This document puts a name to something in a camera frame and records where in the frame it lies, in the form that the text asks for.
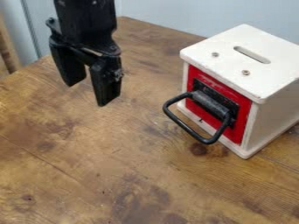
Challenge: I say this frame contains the red drawer front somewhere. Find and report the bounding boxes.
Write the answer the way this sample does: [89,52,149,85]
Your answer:
[185,65,252,144]

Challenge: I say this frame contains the black metal drawer handle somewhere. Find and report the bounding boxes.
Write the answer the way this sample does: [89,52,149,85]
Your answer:
[162,90,233,144]

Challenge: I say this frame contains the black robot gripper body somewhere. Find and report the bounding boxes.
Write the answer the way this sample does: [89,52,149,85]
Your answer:
[46,0,121,68]

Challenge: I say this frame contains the wooden post at left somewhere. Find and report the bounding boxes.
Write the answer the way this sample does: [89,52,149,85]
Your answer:
[0,14,21,79]

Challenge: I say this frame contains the white wooden box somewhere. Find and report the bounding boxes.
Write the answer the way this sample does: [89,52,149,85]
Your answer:
[180,24,299,159]

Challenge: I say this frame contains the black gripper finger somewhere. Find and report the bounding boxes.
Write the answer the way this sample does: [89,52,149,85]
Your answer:
[89,56,122,107]
[50,44,86,87]

